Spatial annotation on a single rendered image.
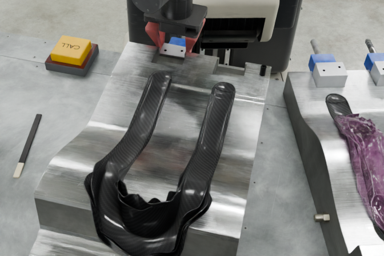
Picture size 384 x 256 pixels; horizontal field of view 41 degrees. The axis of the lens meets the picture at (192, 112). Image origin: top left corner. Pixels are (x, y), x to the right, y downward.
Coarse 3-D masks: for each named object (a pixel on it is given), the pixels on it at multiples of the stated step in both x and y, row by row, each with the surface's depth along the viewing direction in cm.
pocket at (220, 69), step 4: (216, 64) 90; (220, 64) 91; (216, 68) 91; (220, 68) 91; (224, 68) 91; (228, 68) 91; (232, 68) 91; (236, 68) 91; (240, 68) 91; (244, 68) 91; (216, 72) 91; (220, 72) 92; (224, 72) 92; (228, 72) 91; (232, 72) 91; (236, 72) 91; (240, 72) 91; (244, 72) 90; (232, 76) 91; (236, 76) 91; (240, 76) 91
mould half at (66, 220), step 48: (144, 48) 91; (192, 96) 84; (240, 96) 84; (96, 144) 73; (192, 144) 77; (240, 144) 77; (48, 192) 64; (144, 192) 64; (240, 192) 65; (48, 240) 67; (96, 240) 67; (192, 240) 62
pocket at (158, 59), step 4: (156, 52) 91; (156, 56) 92; (160, 56) 92; (164, 56) 92; (168, 56) 92; (172, 56) 92; (176, 56) 92; (152, 60) 89; (156, 60) 92; (160, 60) 93; (164, 60) 93; (168, 60) 93; (172, 60) 92; (176, 60) 92; (180, 60) 92; (164, 64) 92; (168, 64) 93; (172, 64) 93; (176, 64) 93; (180, 64) 93
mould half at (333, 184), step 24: (288, 72) 93; (312, 72) 94; (360, 72) 94; (288, 96) 94; (312, 96) 89; (360, 96) 90; (312, 120) 84; (312, 144) 80; (336, 144) 76; (312, 168) 80; (336, 168) 73; (312, 192) 81; (336, 192) 72; (336, 216) 70; (360, 216) 70; (336, 240) 71; (360, 240) 68
